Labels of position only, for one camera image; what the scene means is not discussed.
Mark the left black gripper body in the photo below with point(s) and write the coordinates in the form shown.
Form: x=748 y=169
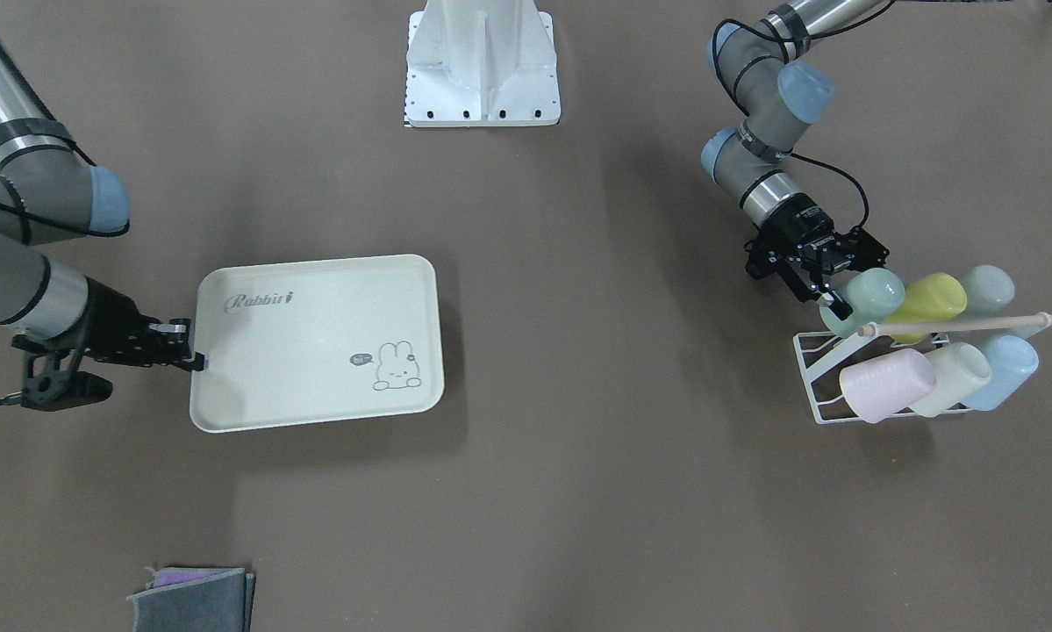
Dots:
x=796 y=222

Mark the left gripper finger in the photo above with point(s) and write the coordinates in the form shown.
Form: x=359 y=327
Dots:
x=833 y=306

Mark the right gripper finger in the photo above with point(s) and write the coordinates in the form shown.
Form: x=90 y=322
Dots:
x=170 y=344

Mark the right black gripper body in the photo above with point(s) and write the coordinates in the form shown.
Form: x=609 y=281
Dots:
x=111 y=317

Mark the green cup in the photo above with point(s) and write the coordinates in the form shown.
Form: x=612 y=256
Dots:
x=873 y=295

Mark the cream rabbit tray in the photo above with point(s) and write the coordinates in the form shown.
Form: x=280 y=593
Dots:
x=295 y=343

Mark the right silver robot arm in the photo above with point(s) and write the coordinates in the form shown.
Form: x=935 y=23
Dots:
x=50 y=190

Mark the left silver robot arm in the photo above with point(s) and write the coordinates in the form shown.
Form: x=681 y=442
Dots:
x=762 y=69

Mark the pink cup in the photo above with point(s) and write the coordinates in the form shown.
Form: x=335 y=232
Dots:
x=884 y=385

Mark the yellow cup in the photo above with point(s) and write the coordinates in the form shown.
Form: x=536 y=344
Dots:
x=937 y=297

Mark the cream white cup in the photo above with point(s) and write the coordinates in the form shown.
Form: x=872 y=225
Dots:
x=960 y=370

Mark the grey blue cup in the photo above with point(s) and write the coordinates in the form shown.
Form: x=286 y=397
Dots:
x=989 y=290

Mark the light blue cup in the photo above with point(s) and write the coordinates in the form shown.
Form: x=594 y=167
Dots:
x=1013 y=361

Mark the grey folded cloth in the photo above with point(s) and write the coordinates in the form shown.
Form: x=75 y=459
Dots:
x=195 y=599

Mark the white wire cup rack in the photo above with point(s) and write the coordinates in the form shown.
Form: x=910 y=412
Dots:
x=821 y=356

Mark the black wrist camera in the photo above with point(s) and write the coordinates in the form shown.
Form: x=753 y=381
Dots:
x=53 y=380

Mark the white mounting post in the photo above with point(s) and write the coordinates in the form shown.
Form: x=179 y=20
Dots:
x=481 y=64

